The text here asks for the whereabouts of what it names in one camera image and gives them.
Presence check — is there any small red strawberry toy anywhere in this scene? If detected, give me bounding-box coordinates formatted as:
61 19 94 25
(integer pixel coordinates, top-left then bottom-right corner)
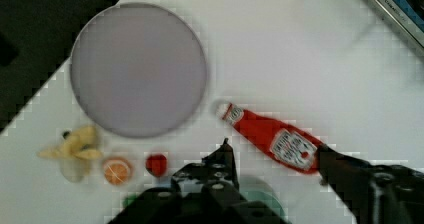
145 154 168 177

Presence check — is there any red ketchup bottle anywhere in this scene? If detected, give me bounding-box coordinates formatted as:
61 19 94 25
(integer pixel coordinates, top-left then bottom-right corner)
216 102 323 174

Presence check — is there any black toaster oven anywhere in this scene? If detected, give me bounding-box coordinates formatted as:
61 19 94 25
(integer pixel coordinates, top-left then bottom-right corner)
372 0 424 52

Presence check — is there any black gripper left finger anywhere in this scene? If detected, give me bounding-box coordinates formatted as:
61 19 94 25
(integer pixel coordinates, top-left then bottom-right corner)
107 140 289 224

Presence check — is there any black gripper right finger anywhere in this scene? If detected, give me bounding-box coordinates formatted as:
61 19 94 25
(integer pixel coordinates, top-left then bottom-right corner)
316 145 424 224

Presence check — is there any orange slice toy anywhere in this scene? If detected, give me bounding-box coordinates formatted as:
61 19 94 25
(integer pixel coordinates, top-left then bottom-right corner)
102 156 133 186

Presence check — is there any peeled banana toy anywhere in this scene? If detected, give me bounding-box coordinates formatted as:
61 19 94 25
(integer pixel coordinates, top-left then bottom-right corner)
37 124 104 184

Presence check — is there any round grey plate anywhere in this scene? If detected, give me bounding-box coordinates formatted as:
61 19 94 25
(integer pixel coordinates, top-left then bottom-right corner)
70 3 208 138

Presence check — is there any green cup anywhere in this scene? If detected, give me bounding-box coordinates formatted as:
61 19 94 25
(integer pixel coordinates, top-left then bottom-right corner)
110 181 290 224

